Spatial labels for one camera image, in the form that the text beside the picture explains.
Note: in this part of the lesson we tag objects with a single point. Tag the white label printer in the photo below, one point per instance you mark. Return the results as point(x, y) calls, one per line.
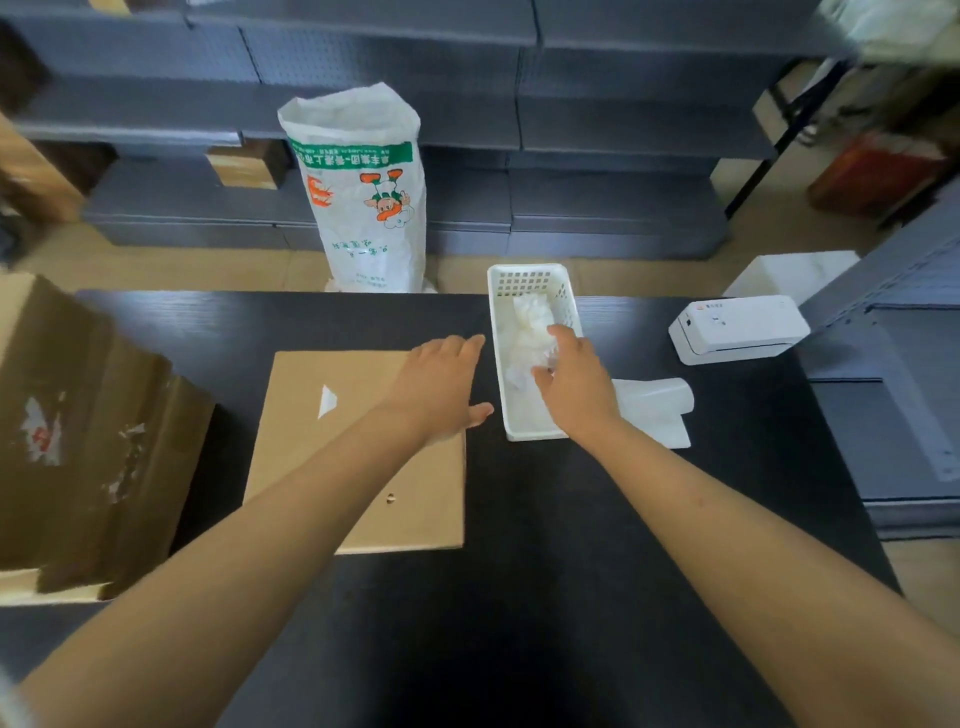
point(739, 326)

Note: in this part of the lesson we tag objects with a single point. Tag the large open cardboard box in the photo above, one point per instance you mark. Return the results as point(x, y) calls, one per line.
point(90, 450)

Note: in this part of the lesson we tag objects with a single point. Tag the small cardboard box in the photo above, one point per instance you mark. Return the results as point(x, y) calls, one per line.
point(246, 163)

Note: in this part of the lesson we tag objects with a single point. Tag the white woven printed sack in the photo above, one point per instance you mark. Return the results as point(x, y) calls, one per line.
point(360, 210)

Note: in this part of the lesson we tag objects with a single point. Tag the flat white plastic bag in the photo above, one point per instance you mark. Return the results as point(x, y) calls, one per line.
point(656, 409)

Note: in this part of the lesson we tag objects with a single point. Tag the flat brown cardboard sheet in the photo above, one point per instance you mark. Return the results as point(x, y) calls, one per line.
point(352, 420)

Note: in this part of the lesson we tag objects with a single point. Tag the person's right thumb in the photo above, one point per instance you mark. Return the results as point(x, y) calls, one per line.
point(544, 381)

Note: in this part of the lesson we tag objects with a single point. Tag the red box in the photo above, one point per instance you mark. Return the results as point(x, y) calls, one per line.
point(874, 176)

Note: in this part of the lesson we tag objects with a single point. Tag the person's right hand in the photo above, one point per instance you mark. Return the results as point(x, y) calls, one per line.
point(579, 390)

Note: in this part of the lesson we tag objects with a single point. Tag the white foam box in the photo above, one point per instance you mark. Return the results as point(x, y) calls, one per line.
point(787, 274)

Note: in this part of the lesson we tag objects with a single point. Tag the person's right forearm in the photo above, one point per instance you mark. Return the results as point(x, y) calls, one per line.
point(750, 570)

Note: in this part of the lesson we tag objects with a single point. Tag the person's left forearm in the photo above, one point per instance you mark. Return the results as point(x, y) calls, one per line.
point(247, 555)

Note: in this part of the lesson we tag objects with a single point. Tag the person's left thumb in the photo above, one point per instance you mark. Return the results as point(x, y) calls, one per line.
point(474, 415)

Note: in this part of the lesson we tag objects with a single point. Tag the brown cardboard carton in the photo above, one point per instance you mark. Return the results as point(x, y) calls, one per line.
point(34, 176)

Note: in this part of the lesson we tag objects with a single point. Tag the grey metal side shelf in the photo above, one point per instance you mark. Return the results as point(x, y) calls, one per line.
point(892, 405)

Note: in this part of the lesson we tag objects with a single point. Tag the grey metal shelving unit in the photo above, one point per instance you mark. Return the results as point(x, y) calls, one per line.
point(600, 135)

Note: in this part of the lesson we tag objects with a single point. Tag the clear plastic bag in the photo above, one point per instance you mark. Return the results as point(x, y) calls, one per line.
point(531, 337)

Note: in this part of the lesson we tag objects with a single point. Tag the person's left hand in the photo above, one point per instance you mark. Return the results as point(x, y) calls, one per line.
point(433, 390)

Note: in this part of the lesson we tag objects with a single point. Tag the white plastic basket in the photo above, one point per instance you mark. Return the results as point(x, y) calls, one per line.
point(525, 411)

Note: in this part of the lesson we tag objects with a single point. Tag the black metal stand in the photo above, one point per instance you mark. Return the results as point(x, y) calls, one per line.
point(795, 127)

